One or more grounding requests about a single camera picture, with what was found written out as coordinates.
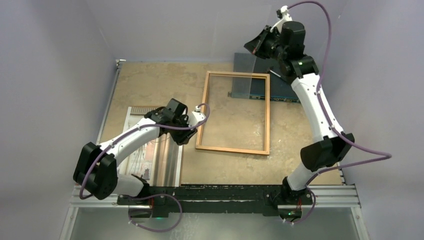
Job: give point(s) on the aluminium rail frame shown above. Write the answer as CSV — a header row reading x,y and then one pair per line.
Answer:
x,y
127,77

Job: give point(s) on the glossy photo print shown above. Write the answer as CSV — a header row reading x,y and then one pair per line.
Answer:
x,y
158,162

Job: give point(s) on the clear glass pane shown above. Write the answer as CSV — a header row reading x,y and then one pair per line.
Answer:
x,y
292,76

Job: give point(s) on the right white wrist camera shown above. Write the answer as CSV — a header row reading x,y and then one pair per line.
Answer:
x,y
283,16

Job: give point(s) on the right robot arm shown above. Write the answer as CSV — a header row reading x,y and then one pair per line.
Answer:
x,y
326,150

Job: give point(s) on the small black hammer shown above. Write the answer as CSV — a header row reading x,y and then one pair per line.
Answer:
x,y
274,73

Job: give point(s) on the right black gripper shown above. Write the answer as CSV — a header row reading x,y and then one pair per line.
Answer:
x,y
261,41

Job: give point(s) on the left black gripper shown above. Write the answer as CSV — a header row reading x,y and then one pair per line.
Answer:
x,y
184,138

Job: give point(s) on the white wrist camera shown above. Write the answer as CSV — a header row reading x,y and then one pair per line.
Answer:
x,y
196,117
283,16

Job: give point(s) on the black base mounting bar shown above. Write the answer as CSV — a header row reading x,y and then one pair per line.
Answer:
x,y
268,200

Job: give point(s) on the orange wooden picture frame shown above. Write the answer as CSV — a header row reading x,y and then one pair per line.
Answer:
x,y
266,116

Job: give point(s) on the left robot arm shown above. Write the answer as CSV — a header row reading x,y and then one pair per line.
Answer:
x,y
97,171

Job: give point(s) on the dark network switch box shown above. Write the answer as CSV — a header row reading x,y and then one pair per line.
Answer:
x,y
253,88

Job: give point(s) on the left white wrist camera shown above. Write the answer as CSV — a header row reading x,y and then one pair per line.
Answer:
x,y
196,117

